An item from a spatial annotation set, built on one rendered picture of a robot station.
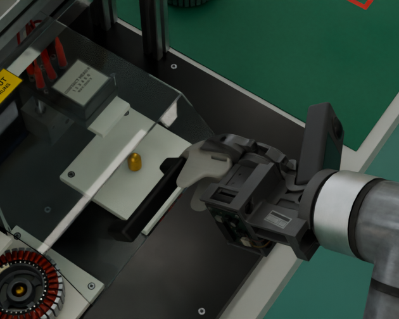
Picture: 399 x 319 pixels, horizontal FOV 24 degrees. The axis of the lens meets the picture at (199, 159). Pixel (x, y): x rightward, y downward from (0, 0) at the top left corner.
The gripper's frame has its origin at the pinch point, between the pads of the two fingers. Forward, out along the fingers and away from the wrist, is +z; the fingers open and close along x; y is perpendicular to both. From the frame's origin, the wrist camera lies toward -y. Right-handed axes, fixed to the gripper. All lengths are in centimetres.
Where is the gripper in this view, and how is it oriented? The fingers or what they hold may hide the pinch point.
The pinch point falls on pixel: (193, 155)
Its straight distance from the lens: 99.3
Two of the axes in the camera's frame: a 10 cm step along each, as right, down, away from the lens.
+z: -7.1, -1.7, 6.8
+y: -5.7, 7.1, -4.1
